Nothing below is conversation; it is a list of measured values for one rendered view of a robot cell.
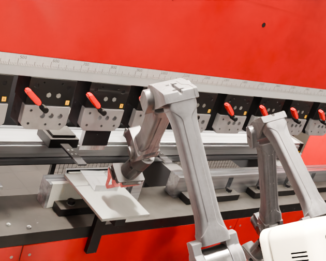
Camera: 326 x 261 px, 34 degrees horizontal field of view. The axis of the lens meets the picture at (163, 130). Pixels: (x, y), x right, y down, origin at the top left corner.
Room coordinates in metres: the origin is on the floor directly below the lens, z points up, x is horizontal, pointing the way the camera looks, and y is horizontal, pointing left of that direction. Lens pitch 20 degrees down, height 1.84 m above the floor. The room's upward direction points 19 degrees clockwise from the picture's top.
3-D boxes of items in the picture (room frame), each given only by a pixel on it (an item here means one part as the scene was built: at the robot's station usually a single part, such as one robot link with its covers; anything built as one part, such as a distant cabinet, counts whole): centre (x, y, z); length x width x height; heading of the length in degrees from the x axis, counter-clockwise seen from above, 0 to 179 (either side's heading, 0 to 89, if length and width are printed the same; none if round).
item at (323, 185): (2.58, -0.86, 0.89); 0.30 x 0.05 x 0.03; 133
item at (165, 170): (2.35, 0.03, 0.81); 0.64 x 0.08 x 0.14; 43
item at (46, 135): (1.79, 0.32, 1.01); 0.26 x 0.12 x 0.05; 43
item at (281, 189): (2.31, -0.57, 0.89); 0.30 x 0.05 x 0.03; 133
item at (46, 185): (1.70, 0.17, 0.92); 0.39 x 0.06 x 0.10; 133
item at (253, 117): (2.19, -0.36, 1.26); 0.15 x 0.09 x 0.17; 133
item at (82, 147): (1.67, 0.21, 1.13); 0.10 x 0.02 x 0.10; 133
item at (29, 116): (1.51, 0.37, 1.26); 0.15 x 0.09 x 0.17; 133
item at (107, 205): (1.56, 0.11, 1.00); 0.26 x 0.18 x 0.01; 43
